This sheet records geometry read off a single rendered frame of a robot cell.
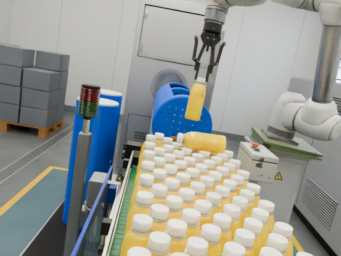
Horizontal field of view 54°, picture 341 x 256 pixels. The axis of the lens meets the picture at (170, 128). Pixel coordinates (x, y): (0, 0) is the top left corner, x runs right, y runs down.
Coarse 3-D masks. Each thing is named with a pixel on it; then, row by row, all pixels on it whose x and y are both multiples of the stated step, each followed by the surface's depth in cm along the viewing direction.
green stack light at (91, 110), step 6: (84, 102) 106; (90, 102) 106; (96, 102) 108; (78, 108) 109; (84, 108) 107; (90, 108) 107; (96, 108) 108; (78, 114) 108; (84, 114) 107; (90, 114) 107; (96, 114) 109
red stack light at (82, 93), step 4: (84, 88) 106; (80, 92) 107; (84, 92) 106; (88, 92) 106; (92, 92) 106; (96, 92) 107; (80, 96) 107; (84, 96) 106; (88, 96) 106; (92, 96) 106; (96, 96) 107; (84, 100) 106; (88, 100) 106; (92, 100) 106; (96, 100) 108
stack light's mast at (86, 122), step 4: (84, 84) 107; (88, 84) 109; (88, 88) 106; (92, 88) 106; (96, 88) 106; (100, 88) 108; (84, 120) 110; (88, 120) 110; (84, 124) 110; (88, 124) 110; (84, 128) 110; (88, 128) 110; (84, 132) 110; (88, 132) 111
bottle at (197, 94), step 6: (198, 84) 138; (192, 90) 138; (198, 90) 137; (204, 90) 138; (192, 96) 138; (198, 96) 137; (204, 96) 139; (192, 102) 138; (198, 102) 138; (186, 108) 141; (192, 108) 138; (198, 108) 138; (186, 114) 140; (192, 114) 138; (198, 114) 139; (198, 120) 140
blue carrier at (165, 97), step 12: (168, 84) 229; (180, 84) 233; (156, 96) 219; (168, 96) 165; (180, 96) 154; (156, 108) 161; (168, 108) 154; (180, 108) 155; (204, 108) 155; (156, 120) 155; (168, 120) 156; (180, 120) 156; (192, 120) 156; (204, 120) 156; (156, 132) 157; (168, 132) 157; (180, 132) 157; (204, 132) 157
